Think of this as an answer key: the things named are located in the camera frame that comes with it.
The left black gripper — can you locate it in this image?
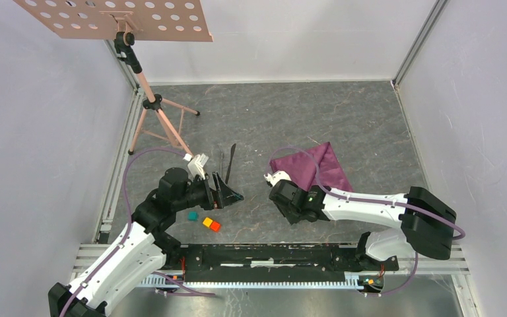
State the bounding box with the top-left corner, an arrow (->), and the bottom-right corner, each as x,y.
173,170 -> 243,211

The purple cloth napkin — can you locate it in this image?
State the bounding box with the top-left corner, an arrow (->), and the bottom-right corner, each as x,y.
269,142 -> 353,192

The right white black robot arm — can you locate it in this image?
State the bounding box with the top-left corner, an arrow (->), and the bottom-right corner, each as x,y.
269,179 -> 457,269

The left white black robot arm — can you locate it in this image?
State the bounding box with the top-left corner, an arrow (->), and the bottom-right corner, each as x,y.
48,168 -> 244,316

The yellow cube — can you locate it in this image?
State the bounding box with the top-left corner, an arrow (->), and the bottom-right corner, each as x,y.
202,217 -> 213,228

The orange cube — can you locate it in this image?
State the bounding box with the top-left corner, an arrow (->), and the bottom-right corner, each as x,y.
210,222 -> 221,232

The teal cube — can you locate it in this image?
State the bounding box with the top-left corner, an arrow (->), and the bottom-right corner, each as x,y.
187,211 -> 199,221

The silver fork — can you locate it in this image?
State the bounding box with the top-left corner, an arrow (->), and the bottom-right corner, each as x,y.
219,151 -> 225,177

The pink music stand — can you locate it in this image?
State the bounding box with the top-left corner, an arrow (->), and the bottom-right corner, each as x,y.
17,0 -> 213,157

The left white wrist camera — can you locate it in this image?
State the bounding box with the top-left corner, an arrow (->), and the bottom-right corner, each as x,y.
184,153 -> 209,180

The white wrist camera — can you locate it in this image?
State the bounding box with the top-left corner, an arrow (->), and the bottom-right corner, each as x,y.
184,153 -> 209,180
263,170 -> 291,187

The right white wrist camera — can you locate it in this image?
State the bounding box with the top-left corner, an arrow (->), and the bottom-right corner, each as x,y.
263,170 -> 291,187

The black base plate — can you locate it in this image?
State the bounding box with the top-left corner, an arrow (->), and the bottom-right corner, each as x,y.
160,243 -> 399,283

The aluminium frame rail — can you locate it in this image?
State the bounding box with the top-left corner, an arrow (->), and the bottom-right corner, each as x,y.
48,244 -> 469,316

